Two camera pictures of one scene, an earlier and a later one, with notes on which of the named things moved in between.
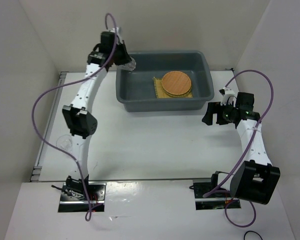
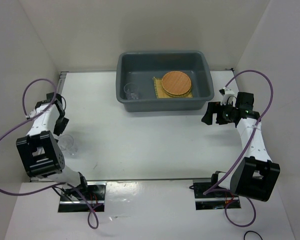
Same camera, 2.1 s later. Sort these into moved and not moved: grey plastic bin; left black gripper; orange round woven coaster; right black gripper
Moved: left black gripper
Not moved: grey plastic bin; orange round woven coaster; right black gripper
